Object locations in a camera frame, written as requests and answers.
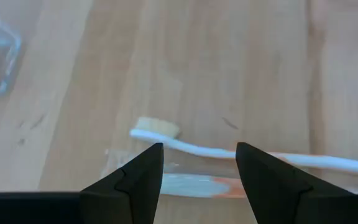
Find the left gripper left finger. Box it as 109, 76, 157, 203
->
0, 142, 164, 224

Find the orange white toothbrush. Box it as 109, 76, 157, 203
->
129, 116, 358, 177

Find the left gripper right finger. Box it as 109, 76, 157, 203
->
235, 141, 358, 224

